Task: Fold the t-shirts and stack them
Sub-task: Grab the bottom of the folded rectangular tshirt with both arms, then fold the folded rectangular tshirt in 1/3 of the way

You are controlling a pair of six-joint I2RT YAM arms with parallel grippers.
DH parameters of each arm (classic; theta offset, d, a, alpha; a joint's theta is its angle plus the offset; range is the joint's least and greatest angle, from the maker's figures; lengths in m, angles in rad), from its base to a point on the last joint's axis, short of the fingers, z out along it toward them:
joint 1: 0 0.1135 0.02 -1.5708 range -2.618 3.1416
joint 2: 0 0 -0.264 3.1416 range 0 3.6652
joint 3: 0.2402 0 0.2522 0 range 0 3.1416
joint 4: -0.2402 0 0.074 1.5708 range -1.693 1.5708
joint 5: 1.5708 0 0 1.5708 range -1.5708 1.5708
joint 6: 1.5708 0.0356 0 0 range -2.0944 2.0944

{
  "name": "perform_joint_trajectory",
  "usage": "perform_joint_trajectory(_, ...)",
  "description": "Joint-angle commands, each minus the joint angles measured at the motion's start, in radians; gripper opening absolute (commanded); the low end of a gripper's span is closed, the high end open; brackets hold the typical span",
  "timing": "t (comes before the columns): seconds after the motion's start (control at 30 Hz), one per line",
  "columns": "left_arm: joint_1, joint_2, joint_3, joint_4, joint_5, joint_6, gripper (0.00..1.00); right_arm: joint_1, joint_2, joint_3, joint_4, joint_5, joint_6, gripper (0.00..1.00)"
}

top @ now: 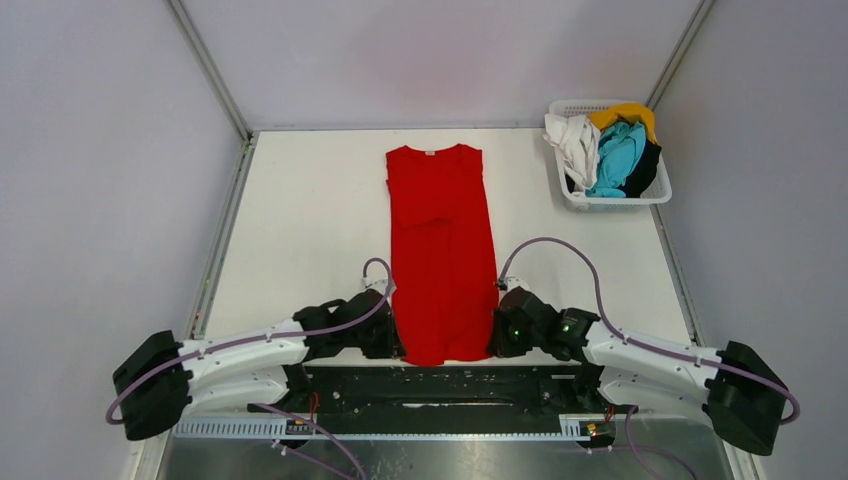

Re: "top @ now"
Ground aluminium frame rail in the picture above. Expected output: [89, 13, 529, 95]
[142, 374, 747, 444]

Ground purple cable under base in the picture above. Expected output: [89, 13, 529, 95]
[251, 402, 369, 480]

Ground red t-shirt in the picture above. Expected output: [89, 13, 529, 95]
[386, 144, 498, 366]

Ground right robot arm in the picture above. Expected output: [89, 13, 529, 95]
[490, 287, 787, 456]

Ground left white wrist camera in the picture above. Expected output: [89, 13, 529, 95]
[363, 278, 395, 296]

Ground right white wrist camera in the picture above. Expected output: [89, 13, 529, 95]
[496, 276, 530, 294]

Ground white t-shirt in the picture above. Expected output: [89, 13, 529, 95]
[543, 113, 601, 196]

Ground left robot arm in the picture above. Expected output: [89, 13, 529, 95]
[106, 288, 405, 441]

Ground yellow t-shirt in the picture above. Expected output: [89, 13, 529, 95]
[588, 102, 660, 145]

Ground black t-shirt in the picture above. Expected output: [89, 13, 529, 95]
[619, 141, 662, 198]

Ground teal t-shirt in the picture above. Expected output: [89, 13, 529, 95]
[586, 121, 647, 198]

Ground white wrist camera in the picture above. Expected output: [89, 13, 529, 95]
[496, 276, 530, 294]
[363, 278, 395, 296]

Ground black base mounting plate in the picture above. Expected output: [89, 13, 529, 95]
[272, 365, 630, 436]

